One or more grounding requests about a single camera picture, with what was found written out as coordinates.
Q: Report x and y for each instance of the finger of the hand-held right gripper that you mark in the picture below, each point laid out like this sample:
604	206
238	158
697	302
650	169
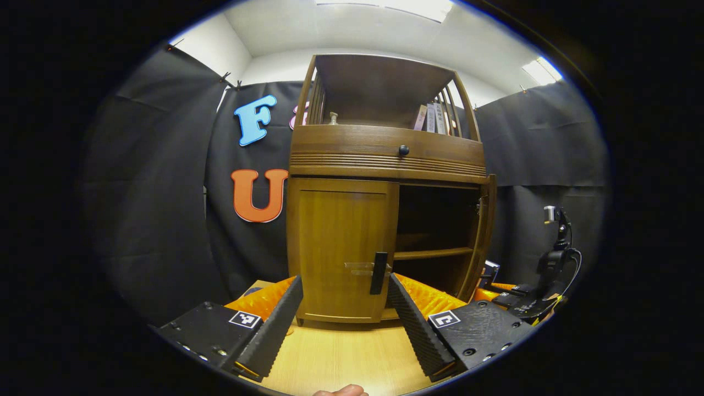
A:
505	300
520	289

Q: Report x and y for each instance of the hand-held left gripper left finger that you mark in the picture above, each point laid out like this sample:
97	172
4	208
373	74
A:
272	335

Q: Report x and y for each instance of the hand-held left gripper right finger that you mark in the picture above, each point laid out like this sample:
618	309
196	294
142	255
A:
418	335

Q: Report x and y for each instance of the wooden cabinet door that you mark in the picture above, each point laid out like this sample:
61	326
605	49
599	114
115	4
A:
484	236
335	236

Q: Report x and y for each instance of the wooden double-door shoe cabinet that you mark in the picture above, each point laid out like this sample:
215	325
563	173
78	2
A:
379	88

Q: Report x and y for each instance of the wooden cabinet drawer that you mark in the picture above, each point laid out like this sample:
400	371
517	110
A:
352	144

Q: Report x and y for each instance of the blue book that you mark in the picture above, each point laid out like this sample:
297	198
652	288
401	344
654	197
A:
491	272

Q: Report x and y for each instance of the black backdrop cloth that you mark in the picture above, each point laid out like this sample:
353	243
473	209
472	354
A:
159	192

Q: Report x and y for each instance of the pale grey book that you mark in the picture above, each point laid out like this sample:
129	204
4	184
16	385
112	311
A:
440	118

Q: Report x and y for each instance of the small ceiling light panel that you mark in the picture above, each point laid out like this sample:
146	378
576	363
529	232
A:
542	70

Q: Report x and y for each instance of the pink book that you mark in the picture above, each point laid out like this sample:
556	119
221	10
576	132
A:
421	117

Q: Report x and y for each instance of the large ceiling light panel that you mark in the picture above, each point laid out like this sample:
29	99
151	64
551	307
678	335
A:
418	8

